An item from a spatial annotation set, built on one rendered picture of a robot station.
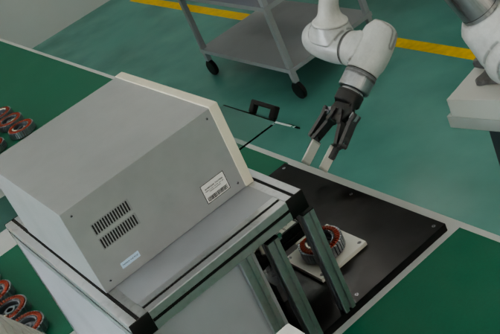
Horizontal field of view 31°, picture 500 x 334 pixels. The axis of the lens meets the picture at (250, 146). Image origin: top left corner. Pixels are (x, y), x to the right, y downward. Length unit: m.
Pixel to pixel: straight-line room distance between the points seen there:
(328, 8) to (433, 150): 1.48
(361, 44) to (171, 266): 0.95
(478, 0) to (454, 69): 2.20
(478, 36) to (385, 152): 1.78
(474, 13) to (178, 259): 0.95
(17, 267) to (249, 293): 1.19
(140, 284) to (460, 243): 0.76
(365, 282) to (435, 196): 1.55
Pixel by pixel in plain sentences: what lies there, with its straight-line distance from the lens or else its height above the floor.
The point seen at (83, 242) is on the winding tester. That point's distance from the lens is 1.74.
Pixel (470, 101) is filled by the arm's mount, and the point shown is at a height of 0.80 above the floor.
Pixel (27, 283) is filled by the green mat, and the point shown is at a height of 0.75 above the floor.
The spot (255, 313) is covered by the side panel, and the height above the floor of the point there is 0.94.
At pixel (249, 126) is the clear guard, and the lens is 2.23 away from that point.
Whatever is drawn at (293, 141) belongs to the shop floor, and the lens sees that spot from 4.30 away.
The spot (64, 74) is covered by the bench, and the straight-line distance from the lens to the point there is 4.15.
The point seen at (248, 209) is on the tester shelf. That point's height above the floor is 1.11.
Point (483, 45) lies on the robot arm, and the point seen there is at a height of 1.05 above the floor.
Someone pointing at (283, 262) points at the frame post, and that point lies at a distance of 1.86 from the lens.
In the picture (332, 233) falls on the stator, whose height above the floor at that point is 0.82.
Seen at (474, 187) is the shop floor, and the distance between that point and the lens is 3.57.
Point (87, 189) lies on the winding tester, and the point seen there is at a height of 1.32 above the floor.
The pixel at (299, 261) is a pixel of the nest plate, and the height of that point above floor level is 0.78.
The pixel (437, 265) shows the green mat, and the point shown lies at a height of 0.75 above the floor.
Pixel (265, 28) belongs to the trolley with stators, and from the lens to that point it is 5.17.
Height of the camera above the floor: 2.06
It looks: 28 degrees down
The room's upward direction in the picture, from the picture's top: 25 degrees counter-clockwise
